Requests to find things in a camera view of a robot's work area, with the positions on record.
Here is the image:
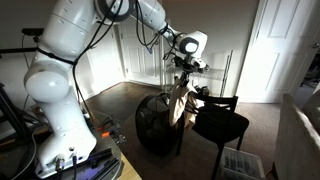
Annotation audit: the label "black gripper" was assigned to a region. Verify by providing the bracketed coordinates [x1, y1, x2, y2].
[173, 56, 209, 82]

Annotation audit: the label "beige clothing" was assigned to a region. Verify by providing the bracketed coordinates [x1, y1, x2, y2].
[169, 78, 204, 129]

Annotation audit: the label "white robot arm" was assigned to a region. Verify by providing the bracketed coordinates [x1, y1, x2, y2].
[24, 0, 208, 179]

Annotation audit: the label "black mesh laundry bag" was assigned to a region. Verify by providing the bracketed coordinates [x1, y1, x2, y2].
[135, 93, 179, 156]

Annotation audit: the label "black shoes middle shelf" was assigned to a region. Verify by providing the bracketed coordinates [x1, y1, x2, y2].
[195, 86, 209, 96]

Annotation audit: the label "black wooden chair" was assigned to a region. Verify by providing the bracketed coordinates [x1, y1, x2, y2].
[187, 92, 249, 180]

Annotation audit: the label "white closet doors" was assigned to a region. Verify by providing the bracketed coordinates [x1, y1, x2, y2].
[87, 22, 161, 93]

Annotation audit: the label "black orange clamps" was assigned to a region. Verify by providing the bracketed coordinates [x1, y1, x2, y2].
[97, 115, 127, 145]

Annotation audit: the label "white panel door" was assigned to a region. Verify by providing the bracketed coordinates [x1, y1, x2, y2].
[237, 0, 320, 103]

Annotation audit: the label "clear plastic storage bin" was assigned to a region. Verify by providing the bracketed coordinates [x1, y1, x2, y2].
[220, 147, 265, 180]

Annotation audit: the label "grey sofa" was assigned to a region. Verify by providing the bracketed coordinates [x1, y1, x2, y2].
[274, 90, 320, 180]

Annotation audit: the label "metal wire shoe rack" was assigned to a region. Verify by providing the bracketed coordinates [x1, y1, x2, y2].
[163, 51, 233, 97]

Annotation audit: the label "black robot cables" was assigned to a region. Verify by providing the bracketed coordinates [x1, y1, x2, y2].
[71, 0, 178, 118]

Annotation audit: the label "black camera on stand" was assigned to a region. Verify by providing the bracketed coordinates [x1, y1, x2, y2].
[22, 28, 44, 43]

